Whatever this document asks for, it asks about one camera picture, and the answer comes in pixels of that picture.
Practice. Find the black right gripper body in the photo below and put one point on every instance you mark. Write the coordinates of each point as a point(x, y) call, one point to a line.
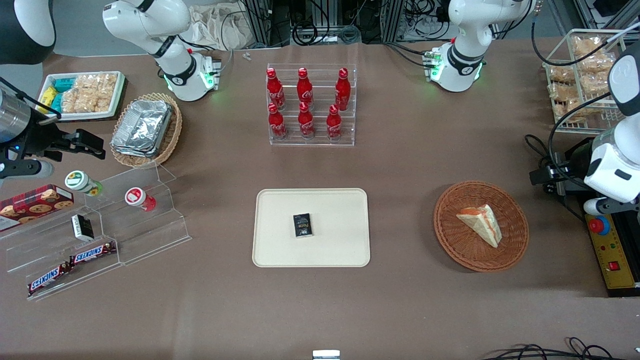
point(39, 140)

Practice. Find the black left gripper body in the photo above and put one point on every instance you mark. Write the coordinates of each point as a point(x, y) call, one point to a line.
point(573, 167)

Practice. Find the triangular sandwich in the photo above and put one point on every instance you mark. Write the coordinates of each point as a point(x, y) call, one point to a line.
point(481, 223)

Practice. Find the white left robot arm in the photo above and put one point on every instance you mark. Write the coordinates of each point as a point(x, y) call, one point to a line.
point(465, 50)

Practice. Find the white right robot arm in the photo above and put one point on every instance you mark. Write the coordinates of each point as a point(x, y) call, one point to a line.
point(150, 25)

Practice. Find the aluminium foil tray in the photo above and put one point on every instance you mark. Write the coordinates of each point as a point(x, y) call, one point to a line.
point(132, 152)
point(142, 125)

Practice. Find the white rectangular snack tray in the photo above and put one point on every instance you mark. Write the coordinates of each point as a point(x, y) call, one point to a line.
point(117, 100)

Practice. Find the light tan wicker basket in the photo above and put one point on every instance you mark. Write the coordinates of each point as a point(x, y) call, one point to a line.
point(172, 135)

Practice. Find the brown wicker basket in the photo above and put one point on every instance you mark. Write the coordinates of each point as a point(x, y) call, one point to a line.
point(465, 250)

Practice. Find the beige plastic serving tray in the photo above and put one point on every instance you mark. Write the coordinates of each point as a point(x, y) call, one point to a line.
point(340, 250)

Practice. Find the green lid snack cup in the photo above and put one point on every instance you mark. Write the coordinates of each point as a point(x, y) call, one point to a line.
point(81, 181)

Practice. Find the clear rice cracker packet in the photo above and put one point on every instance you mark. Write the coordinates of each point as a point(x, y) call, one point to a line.
point(85, 101)
point(97, 82)

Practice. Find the teal snack packet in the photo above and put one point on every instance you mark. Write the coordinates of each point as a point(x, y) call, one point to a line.
point(56, 102)
point(64, 84)

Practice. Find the yellow snack packet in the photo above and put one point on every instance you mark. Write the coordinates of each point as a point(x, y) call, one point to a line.
point(47, 96)

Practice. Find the red emergency stop button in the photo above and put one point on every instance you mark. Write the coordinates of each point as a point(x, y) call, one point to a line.
point(599, 226)

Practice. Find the clear bagged fried snack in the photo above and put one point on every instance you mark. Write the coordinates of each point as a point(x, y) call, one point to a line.
point(562, 75)
point(572, 111)
point(595, 84)
point(561, 92)
point(587, 46)
point(597, 63)

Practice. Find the red cookie box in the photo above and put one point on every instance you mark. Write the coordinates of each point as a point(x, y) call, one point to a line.
point(35, 205)

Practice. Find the small black white box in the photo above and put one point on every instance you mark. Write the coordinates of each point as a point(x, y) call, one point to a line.
point(82, 227)

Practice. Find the red lid snack cup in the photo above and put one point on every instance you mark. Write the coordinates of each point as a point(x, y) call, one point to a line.
point(137, 197)

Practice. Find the yellow control box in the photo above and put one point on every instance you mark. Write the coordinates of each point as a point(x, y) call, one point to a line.
point(612, 250)

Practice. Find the black electric grill appliance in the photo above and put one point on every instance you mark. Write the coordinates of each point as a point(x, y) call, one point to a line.
point(631, 250)

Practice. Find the snickers chocolate bar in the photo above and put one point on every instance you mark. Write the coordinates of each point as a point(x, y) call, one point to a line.
point(92, 253)
point(49, 279)

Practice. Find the clear acrylic step shelf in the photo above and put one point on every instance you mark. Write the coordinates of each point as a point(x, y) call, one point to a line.
point(30, 255)
point(160, 235)

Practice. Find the crumpled beige plastic bag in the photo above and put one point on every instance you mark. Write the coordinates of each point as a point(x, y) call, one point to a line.
point(220, 27)

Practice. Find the red cola bottle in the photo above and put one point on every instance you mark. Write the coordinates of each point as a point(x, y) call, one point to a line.
point(334, 123)
point(274, 90)
point(343, 90)
point(276, 122)
point(306, 121)
point(304, 89)

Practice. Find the small black box gold print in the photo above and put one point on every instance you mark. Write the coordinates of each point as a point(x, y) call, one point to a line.
point(302, 225)

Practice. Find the clear acrylic bottle rack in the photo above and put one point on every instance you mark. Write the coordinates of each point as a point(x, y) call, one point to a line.
point(320, 100)

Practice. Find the aluminium profile frame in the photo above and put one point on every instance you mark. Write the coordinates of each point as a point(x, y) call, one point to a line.
point(262, 20)
point(395, 17)

